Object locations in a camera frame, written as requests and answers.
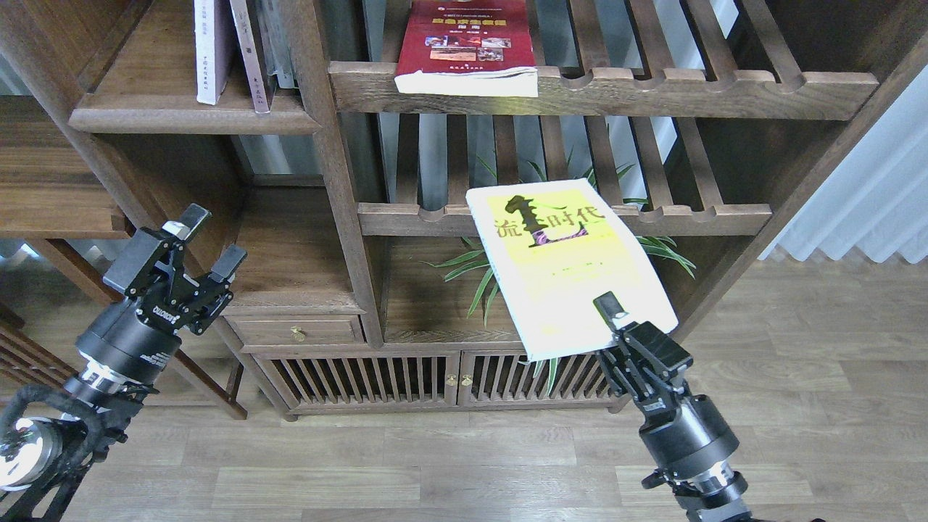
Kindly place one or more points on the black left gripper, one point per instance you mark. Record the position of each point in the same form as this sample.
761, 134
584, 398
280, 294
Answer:
153, 261

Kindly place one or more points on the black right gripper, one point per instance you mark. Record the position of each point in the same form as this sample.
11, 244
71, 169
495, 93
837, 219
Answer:
688, 438

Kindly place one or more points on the yellow-green book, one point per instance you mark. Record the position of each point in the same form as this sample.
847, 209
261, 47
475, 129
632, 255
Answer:
555, 247

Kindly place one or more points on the white and lilac book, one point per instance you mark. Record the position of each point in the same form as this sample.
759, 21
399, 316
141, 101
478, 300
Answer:
215, 41

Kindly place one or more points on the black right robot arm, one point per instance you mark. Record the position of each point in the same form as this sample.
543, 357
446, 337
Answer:
707, 504

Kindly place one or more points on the upright white books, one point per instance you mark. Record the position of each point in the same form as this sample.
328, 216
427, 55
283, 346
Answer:
265, 50

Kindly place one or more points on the small wooden drawer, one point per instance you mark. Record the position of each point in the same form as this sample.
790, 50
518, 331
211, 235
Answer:
297, 330

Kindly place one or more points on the right slatted cabinet door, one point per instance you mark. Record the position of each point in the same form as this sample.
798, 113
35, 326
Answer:
503, 379

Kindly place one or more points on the slatted cabinet door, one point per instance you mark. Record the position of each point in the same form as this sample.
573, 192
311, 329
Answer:
364, 382
503, 379

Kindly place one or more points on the left slatted cabinet door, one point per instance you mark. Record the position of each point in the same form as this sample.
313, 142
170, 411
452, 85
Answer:
364, 382

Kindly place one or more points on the dark wooden bookshelf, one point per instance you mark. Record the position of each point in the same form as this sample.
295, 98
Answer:
713, 138

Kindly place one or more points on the white curtain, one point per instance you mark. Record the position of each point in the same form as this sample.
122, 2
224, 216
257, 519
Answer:
876, 200

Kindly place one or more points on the red book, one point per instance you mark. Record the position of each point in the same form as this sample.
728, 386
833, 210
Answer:
468, 48

